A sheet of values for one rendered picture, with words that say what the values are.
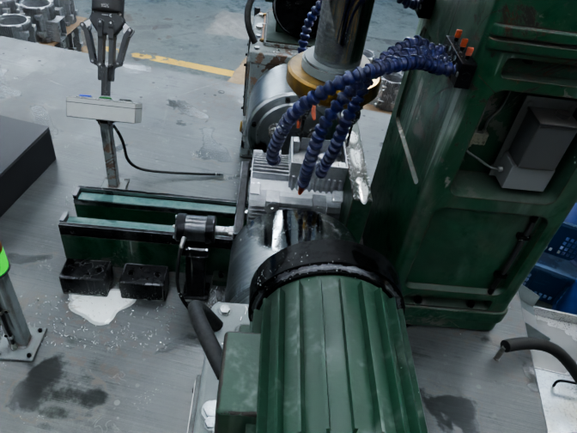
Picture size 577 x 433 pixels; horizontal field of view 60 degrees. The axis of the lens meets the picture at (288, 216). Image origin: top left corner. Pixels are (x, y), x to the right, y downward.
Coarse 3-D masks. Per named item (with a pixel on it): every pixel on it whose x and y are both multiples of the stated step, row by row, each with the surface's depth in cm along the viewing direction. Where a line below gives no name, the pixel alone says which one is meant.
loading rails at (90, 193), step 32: (96, 192) 124; (128, 192) 123; (64, 224) 113; (96, 224) 115; (128, 224) 117; (160, 224) 118; (224, 224) 126; (96, 256) 119; (128, 256) 119; (160, 256) 119; (224, 256) 119
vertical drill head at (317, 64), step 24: (336, 0) 83; (360, 0) 83; (336, 24) 86; (360, 24) 86; (312, 48) 96; (336, 48) 88; (360, 48) 89; (288, 72) 93; (312, 72) 91; (336, 72) 89; (336, 96) 89
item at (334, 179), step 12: (300, 144) 112; (324, 144) 112; (300, 156) 111; (300, 168) 105; (336, 168) 105; (348, 168) 105; (288, 180) 107; (312, 180) 106; (324, 180) 106; (336, 180) 107
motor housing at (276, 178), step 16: (256, 160) 109; (288, 160) 110; (256, 176) 108; (272, 176) 108; (288, 192) 108; (304, 192) 108; (256, 208) 107; (288, 208) 107; (304, 208) 108; (336, 208) 109
